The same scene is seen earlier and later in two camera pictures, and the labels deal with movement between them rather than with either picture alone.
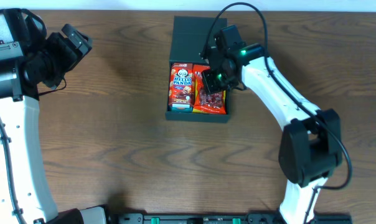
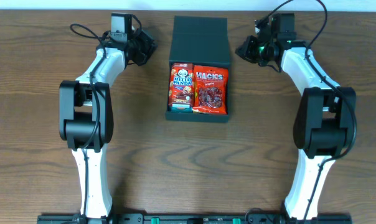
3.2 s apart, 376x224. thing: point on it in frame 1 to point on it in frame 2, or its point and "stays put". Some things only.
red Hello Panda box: [181, 85] stays put
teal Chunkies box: [182, 107] stays put
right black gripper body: [218, 80] to [256, 51]
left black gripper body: [50, 61] to [141, 47]
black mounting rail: [230, 218] stays put
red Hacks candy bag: [205, 101] stays put
